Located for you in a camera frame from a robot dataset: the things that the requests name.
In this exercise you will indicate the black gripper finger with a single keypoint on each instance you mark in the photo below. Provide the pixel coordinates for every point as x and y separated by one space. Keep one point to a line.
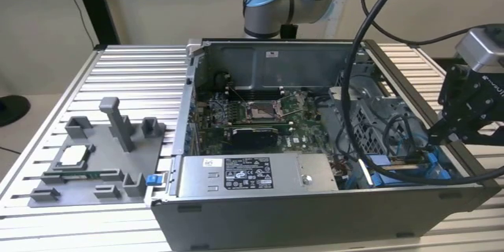
440 132
482 135

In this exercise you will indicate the blue disk carrier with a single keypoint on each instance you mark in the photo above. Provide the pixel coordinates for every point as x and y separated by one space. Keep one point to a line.
380 160

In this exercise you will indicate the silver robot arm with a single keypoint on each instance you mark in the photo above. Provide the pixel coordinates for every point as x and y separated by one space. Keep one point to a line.
271 13

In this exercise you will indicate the grey metal disk bay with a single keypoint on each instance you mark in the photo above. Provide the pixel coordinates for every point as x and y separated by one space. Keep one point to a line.
370 134

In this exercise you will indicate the black RAM slot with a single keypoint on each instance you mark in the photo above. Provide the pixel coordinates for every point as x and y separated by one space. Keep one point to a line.
256 95
256 88
260 119
260 123

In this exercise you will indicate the green motherboard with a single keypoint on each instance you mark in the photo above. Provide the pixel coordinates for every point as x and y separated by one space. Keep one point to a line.
299 140

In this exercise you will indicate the CPU socket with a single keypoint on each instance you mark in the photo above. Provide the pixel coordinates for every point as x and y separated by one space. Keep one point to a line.
260 111

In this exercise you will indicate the black graphics card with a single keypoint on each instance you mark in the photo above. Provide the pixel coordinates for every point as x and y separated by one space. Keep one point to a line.
254 137

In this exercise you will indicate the silver power supply unit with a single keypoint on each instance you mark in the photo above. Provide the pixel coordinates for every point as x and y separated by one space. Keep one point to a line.
256 175

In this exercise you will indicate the dark grey PC case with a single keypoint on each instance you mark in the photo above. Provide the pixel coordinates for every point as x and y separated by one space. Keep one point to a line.
275 222

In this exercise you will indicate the blue case latch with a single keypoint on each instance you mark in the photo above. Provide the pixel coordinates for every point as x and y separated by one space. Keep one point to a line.
152 180

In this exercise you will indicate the grey parts rack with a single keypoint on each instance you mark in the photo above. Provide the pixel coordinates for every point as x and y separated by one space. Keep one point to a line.
102 157

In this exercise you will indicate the green RAM stick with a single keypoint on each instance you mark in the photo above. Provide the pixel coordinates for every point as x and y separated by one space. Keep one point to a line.
91 173

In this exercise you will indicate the silver CPU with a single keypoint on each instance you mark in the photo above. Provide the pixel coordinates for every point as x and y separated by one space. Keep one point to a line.
72 156

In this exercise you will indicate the black round stand foot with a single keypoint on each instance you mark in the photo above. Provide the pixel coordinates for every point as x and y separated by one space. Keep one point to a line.
12 110

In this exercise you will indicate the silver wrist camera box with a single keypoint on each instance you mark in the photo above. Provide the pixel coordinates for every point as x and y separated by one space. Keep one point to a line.
478 48

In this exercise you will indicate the black upright post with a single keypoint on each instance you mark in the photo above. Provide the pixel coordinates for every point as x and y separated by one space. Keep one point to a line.
96 7

